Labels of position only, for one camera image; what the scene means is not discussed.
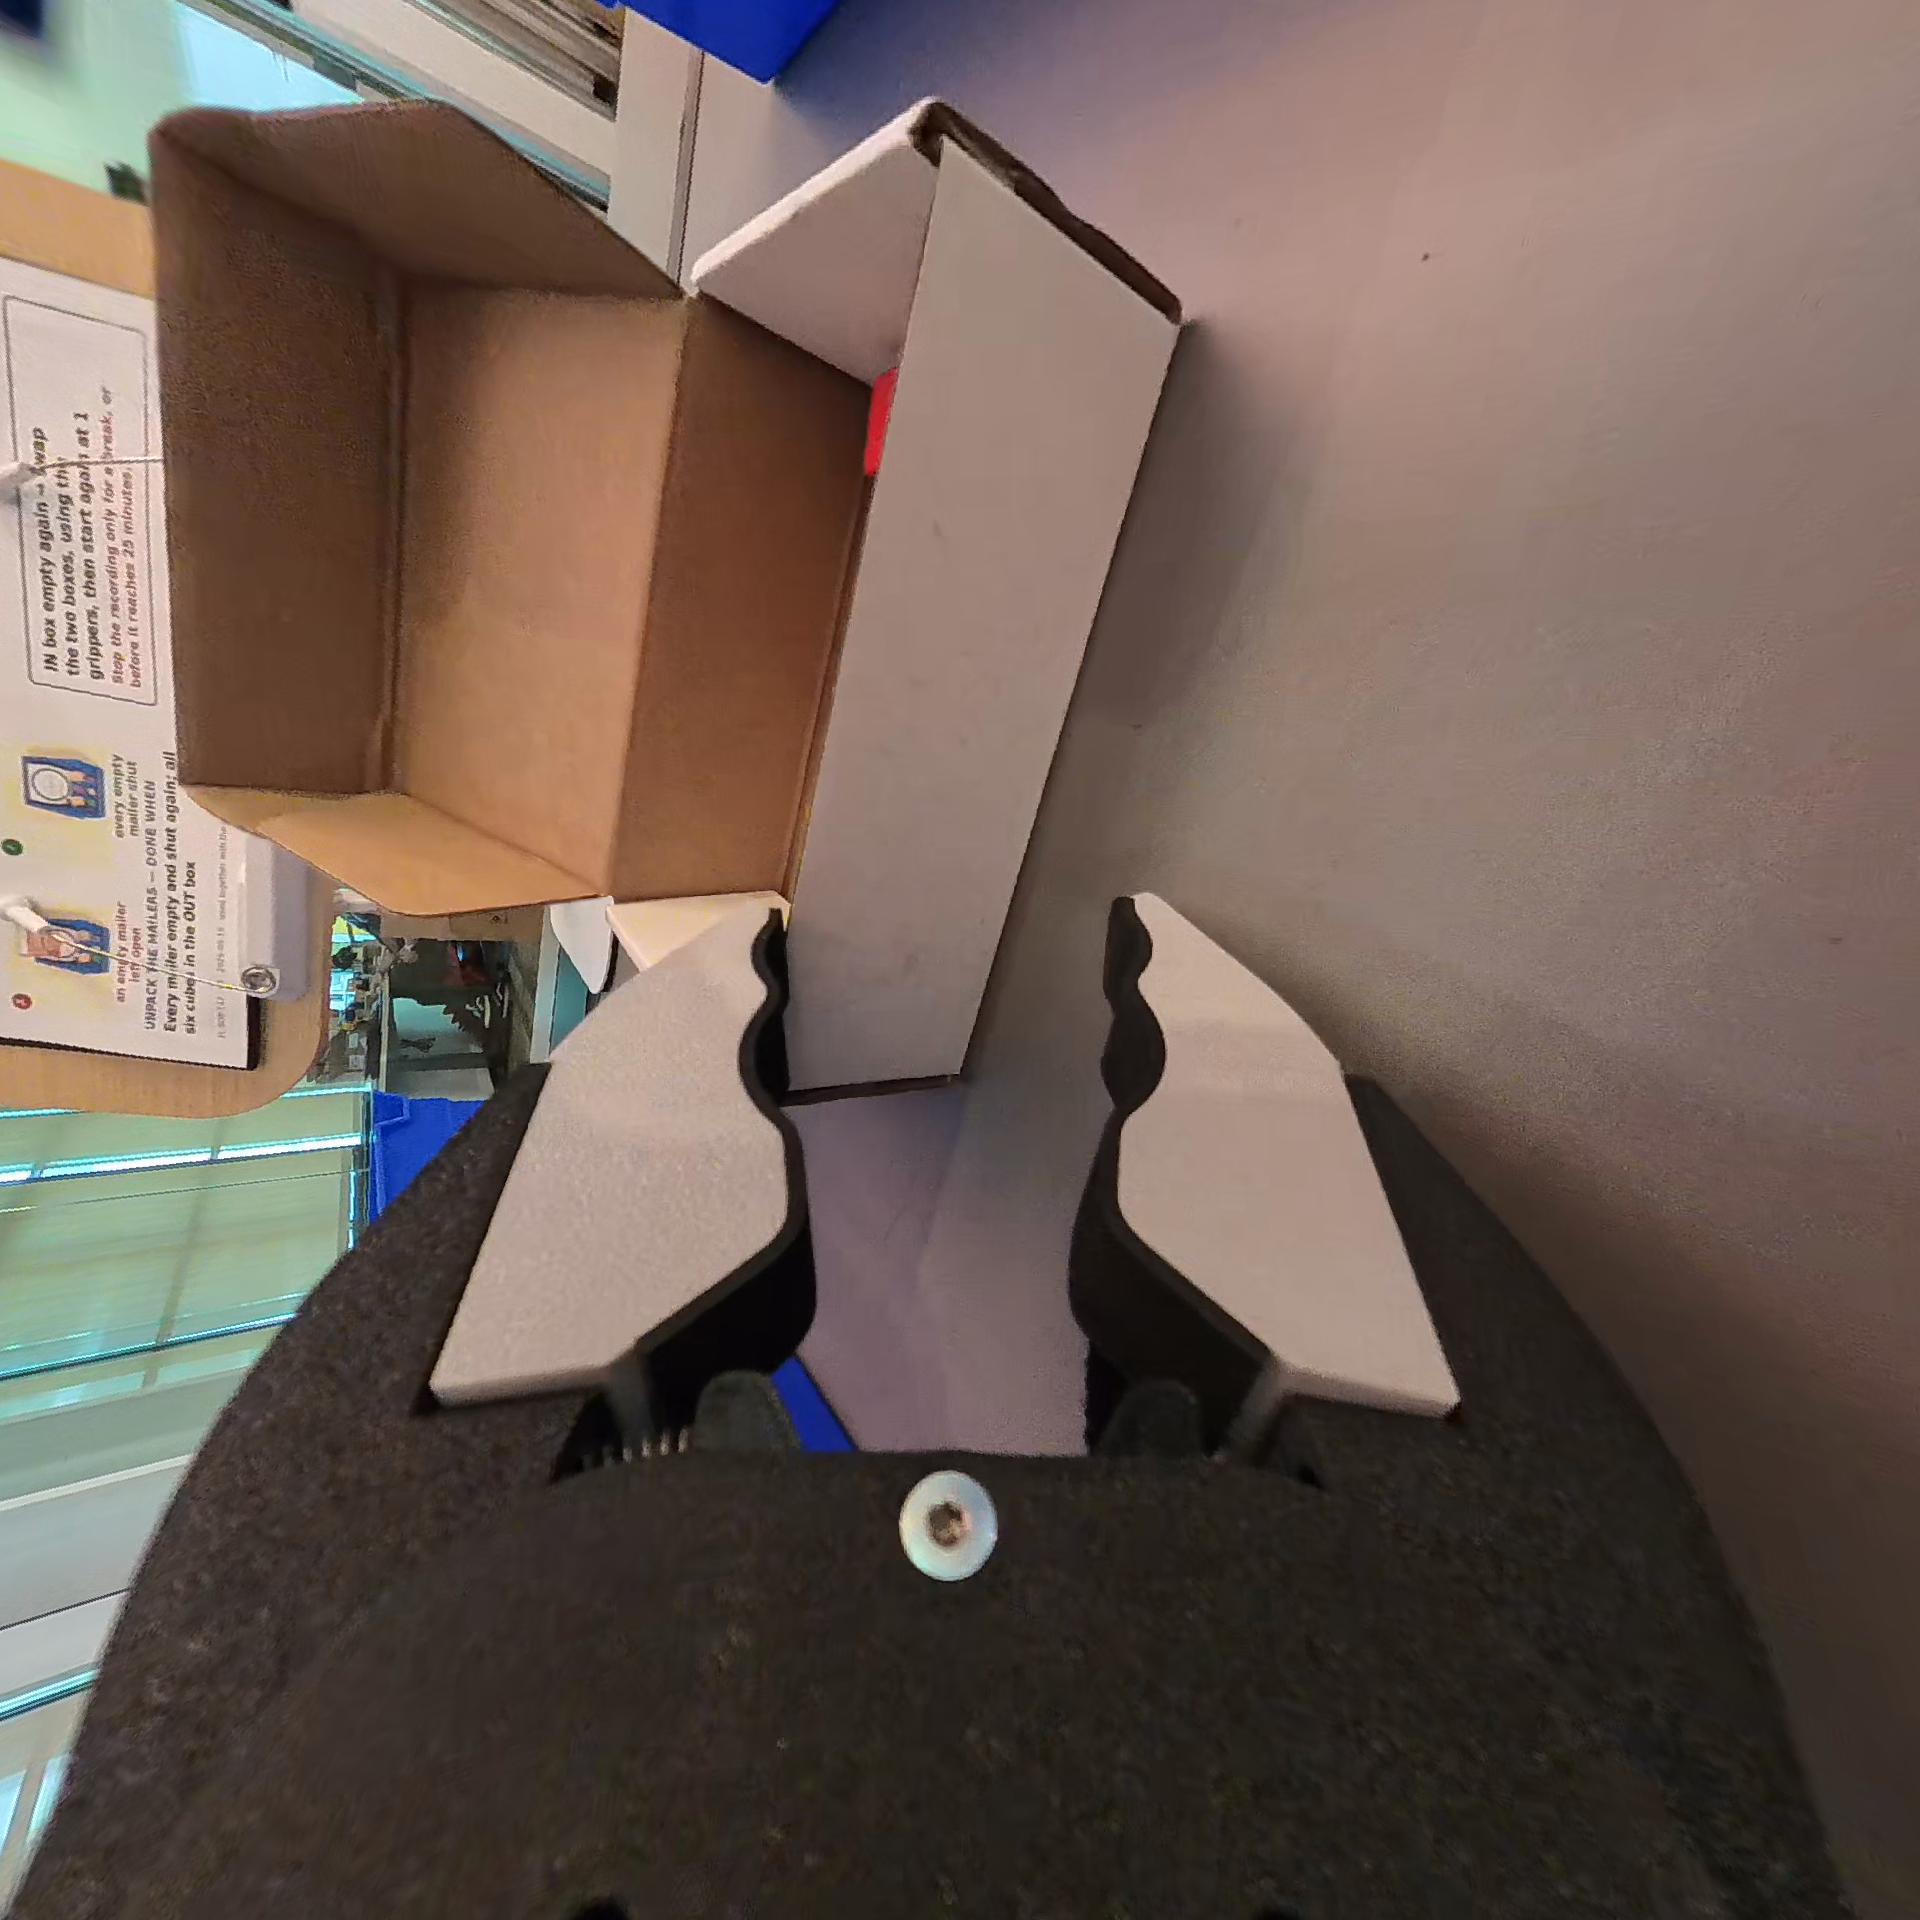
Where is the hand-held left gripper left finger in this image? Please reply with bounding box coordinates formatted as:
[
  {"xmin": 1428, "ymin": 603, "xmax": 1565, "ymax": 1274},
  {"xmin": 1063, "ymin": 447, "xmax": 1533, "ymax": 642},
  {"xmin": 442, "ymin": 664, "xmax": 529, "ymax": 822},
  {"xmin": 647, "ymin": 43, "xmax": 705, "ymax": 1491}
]
[{"xmin": 429, "ymin": 907, "xmax": 822, "ymax": 1450}]

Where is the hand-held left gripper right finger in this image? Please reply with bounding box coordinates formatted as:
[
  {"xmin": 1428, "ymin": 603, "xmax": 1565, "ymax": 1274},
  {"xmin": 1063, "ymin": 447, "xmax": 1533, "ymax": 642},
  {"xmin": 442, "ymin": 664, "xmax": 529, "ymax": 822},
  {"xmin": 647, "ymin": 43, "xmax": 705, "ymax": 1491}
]
[{"xmin": 1066, "ymin": 893, "xmax": 1462, "ymax": 1453}]

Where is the white cardboard box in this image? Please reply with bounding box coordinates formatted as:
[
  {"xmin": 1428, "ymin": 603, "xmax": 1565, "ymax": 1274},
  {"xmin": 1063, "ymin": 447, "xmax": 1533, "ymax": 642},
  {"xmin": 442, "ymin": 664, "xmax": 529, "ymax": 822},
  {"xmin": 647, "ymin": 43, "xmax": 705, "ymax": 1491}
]
[{"xmin": 147, "ymin": 95, "xmax": 1185, "ymax": 1094}]

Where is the blue plastic bin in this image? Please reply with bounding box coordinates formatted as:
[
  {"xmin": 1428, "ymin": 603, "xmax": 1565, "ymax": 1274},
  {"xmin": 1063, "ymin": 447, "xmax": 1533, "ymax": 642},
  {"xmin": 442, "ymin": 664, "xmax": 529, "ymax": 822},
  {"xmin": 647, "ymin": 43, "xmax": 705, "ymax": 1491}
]
[
  {"xmin": 621, "ymin": 0, "xmax": 842, "ymax": 86},
  {"xmin": 369, "ymin": 1088, "xmax": 860, "ymax": 1460}
]

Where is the instruction sheet on stand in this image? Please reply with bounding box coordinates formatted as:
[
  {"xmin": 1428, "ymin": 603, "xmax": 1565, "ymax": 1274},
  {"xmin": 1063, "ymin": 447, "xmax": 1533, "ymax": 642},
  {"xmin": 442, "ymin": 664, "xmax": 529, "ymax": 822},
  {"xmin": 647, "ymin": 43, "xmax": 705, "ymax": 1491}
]
[{"xmin": 0, "ymin": 157, "xmax": 337, "ymax": 1120}]

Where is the printed instruction sheet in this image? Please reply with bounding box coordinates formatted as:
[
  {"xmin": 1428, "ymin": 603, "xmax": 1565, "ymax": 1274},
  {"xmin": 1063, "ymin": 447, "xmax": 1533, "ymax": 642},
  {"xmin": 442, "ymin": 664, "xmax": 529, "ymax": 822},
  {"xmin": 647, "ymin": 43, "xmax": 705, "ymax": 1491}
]
[{"xmin": 0, "ymin": 256, "xmax": 282, "ymax": 1075}]

